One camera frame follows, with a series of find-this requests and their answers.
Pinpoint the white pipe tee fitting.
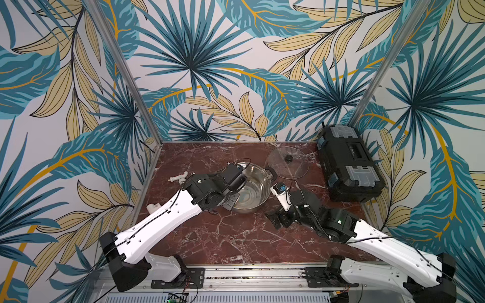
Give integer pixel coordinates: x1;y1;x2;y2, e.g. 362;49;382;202
147;203;161;214

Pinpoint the black plastic toolbox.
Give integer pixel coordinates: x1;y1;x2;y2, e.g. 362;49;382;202
317;125;385;203

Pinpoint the aluminium corner post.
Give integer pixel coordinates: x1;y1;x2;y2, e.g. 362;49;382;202
347;0;431;128
85;0;162;147

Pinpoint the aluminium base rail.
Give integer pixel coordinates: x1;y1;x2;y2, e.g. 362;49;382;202
88;263;412;302

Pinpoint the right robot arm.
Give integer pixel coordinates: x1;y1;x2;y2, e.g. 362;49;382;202
266;183;457;302

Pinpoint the aluminium right corner post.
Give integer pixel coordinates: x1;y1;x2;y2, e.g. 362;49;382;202
347;0;431;128

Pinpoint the aluminium left corner post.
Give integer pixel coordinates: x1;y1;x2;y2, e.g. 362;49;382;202
85;0;162;147

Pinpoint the glass pot lid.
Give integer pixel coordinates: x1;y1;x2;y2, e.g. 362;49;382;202
265;146;310;180

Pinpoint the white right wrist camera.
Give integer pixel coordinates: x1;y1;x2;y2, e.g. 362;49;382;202
270;183;292;212

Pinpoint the stainless steel pot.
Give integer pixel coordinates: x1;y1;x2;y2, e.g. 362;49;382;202
223;162;277;213

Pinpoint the white plastic water tap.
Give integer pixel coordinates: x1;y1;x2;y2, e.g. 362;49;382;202
169;171;188;184

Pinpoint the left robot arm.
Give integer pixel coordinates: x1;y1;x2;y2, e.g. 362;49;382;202
99;163;247;292

